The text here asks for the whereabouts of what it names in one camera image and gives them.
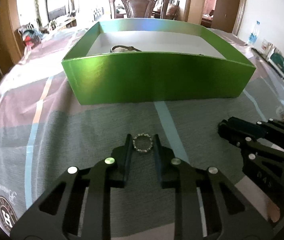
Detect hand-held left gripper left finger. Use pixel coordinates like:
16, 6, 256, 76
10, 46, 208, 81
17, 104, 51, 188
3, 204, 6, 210
9, 134, 132, 240

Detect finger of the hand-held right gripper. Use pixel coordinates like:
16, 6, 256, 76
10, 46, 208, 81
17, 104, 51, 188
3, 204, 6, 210
218, 126, 284, 161
221, 116, 284, 141

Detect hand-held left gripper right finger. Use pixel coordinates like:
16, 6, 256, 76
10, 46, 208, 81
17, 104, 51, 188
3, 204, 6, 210
154, 134, 275, 240

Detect rhinestone ring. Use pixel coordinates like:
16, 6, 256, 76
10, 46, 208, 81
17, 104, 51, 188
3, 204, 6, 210
132, 133, 154, 154

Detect green cardboard box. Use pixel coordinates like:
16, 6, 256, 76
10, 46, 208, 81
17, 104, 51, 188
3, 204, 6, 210
61, 17, 257, 105

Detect dark green flat box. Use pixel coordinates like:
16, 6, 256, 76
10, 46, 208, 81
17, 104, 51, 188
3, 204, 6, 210
269, 47, 284, 83

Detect plaid tablecloth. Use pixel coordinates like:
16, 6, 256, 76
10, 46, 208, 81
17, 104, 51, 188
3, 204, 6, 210
0, 26, 284, 240

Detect small white box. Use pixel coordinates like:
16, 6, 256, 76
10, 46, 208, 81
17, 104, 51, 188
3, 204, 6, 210
261, 39, 274, 56

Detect plastic water bottle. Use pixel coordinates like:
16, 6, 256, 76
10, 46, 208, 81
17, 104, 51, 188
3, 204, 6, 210
247, 20, 261, 46

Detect cushioned wooden armchair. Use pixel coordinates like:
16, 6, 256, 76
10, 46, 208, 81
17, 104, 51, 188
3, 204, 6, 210
165, 3, 180, 21

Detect carved wooden chair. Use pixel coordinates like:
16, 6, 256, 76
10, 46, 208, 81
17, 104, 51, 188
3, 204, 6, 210
109, 0, 170, 19

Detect television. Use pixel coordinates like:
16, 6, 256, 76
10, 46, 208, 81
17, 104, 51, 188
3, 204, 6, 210
45, 3, 66, 21

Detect hanging green vine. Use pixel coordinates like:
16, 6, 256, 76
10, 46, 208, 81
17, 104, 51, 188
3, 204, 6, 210
33, 0, 42, 28

